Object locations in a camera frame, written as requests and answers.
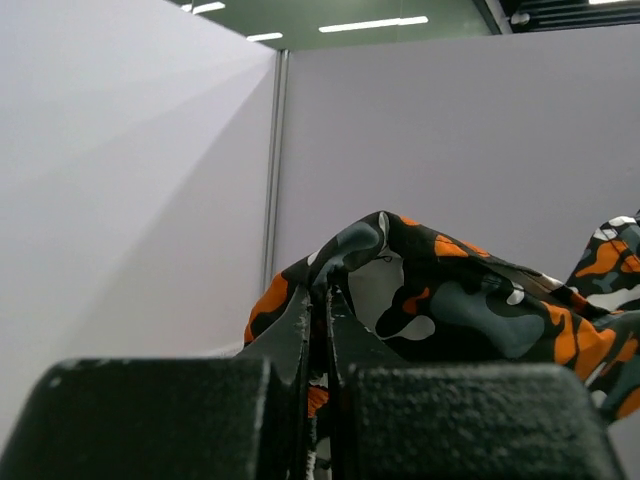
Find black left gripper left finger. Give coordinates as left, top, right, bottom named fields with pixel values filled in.
left=1, top=288, right=311, bottom=479

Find orange camouflage shorts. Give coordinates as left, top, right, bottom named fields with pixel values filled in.
left=244, top=211, right=639, bottom=479

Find ceiling light strips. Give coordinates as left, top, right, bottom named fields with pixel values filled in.
left=174, top=1, right=430, bottom=50

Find right aluminium frame post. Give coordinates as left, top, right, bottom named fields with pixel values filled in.
left=261, top=50, right=290, bottom=291

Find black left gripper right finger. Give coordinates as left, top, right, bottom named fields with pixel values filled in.
left=326, top=288, right=625, bottom=479

